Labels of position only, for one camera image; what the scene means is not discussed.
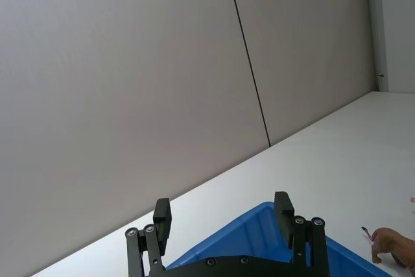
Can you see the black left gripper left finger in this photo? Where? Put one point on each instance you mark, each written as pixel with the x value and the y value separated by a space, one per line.
pixel 162 225

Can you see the pale grey door frame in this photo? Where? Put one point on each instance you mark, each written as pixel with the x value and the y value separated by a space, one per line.
pixel 376 24

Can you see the small silver door latch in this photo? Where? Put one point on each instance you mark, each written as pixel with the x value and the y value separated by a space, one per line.
pixel 379 75

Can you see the brown toy animal figure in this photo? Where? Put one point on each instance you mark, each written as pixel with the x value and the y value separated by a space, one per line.
pixel 394 244

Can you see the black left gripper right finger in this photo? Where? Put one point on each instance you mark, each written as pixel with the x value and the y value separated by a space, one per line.
pixel 284 218

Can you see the blue plastic bin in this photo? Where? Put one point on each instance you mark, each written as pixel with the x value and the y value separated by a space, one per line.
pixel 227 241

